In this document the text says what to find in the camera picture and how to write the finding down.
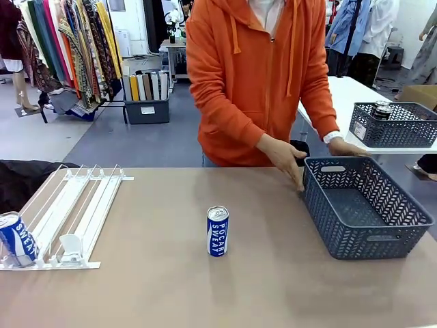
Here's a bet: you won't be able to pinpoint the person's right hand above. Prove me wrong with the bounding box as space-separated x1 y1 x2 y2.
257 133 307 193

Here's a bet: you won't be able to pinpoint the grey lattice basket with label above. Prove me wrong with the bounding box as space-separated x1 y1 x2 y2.
348 101 437 149

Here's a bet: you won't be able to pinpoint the white wire can dispenser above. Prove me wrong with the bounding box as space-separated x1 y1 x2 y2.
0 163 135 272

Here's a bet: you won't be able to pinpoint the black round bin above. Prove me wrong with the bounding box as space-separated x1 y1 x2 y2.
289 139 311 167

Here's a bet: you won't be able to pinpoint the blue Pocari Sweat can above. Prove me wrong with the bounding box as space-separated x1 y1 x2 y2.
206 205 230 258
0 210 40 269

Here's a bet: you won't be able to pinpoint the white side table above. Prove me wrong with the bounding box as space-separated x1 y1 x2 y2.
296 75 437 155

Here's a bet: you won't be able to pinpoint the black clothes rack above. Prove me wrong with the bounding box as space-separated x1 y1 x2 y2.
40 0 129 124

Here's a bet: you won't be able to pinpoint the mannequin in grey dress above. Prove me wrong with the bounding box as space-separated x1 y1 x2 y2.
407 0 437 87

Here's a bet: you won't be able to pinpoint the white fabric roll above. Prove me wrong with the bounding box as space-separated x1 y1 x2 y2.
151 72 161 101
136 74 147 102
159 71 169 100

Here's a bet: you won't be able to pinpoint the maroon hanging garment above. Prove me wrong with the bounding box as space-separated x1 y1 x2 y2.
0 0 23 62

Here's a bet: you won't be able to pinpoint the grey storage bin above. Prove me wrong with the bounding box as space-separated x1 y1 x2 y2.
123 96 171 125

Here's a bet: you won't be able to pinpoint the person's left hand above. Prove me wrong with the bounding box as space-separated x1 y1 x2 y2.
328 137 372 158

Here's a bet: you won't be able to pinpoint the person's left forearm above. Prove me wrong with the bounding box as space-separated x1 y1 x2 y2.
299 92 342 143

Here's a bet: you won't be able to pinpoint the person's right forearm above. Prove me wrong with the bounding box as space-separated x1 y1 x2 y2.
195 95 274 156

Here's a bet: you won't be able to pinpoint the white smartwatch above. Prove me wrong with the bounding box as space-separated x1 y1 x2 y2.
322 131 344 145

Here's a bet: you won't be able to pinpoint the grey plastic lattice basket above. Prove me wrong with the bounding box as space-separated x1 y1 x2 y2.
302 156 435 260

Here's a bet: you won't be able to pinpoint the brown fabric roll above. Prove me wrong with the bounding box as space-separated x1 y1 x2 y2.
142 73 153 101

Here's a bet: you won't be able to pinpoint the grey work table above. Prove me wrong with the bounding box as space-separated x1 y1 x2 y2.
159 38 189 83

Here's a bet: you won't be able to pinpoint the person in orange hoodie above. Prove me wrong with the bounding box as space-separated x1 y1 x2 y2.
185 0 342 168

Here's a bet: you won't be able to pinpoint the blue hanging shirt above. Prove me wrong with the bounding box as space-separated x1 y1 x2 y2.
324 0 371 57

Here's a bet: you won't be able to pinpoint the large cardboard box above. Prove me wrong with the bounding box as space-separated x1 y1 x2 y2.
397 84 437 112

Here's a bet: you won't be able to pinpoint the yellow fabric roll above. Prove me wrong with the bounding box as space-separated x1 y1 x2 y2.
129 74 141 102

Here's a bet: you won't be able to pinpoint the white air purifier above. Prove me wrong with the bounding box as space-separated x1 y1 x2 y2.
113 28 133 59

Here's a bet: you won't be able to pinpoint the bystander leg with shoe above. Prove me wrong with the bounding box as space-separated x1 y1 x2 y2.
412 153 437 182

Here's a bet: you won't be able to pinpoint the patterned hanging garments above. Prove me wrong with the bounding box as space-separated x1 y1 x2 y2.
20 0 115 113

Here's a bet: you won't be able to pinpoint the mannequin legs with stand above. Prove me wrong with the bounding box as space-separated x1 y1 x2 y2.
12 63 41 118

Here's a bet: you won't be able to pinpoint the black drink can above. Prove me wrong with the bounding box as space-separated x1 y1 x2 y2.
373 105 394 122
371 100 391 115

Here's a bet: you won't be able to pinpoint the white hanging coat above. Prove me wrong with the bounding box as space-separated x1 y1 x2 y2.
357 0 399 59

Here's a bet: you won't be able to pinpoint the black stool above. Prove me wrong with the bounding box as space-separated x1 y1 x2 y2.
384 45 406 71

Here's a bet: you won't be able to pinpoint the yellow hanging garment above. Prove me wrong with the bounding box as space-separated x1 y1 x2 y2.
95 0 123 80

